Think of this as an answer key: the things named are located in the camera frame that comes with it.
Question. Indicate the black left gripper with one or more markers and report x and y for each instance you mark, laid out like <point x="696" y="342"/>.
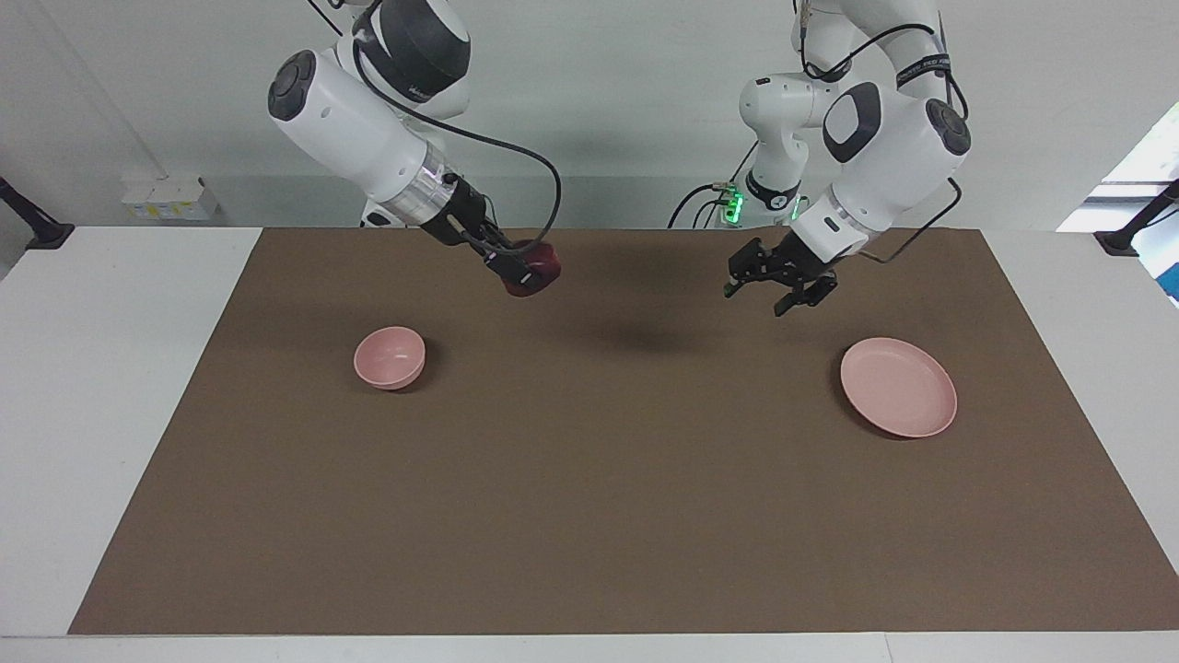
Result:
<point x="797" y="260"/>

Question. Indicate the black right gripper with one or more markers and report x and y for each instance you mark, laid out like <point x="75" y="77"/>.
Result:
<point x="465" y="216"/>

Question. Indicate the dark red apple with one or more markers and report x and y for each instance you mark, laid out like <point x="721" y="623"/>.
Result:
<point x="545" y="262"/>

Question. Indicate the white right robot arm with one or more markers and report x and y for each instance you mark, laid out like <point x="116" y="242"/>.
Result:
<point x="350" y="129"/>

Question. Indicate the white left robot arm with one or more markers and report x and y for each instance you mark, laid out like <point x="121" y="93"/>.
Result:
<point x="875" y="157"/>

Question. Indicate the pink bowl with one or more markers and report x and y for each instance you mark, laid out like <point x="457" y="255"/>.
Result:
<point x="390" y="354"/>

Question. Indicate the pink plate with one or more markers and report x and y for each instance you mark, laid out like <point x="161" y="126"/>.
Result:
<point x="898" y="387"/>

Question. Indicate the green lit base connector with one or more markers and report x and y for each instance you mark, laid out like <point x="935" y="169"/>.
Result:
<point x="733" y="204"/>

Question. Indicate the brown table mat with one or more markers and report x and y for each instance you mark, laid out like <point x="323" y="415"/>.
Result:
<point x="589" y="479"/>

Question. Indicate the white box on floor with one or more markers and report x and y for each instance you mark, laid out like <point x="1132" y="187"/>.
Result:
<point x="170" y="198"/>

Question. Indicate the black stand foot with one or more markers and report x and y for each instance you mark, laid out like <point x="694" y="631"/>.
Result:
<point x="41" y="235"/>
<point x="1128" y="239"/>

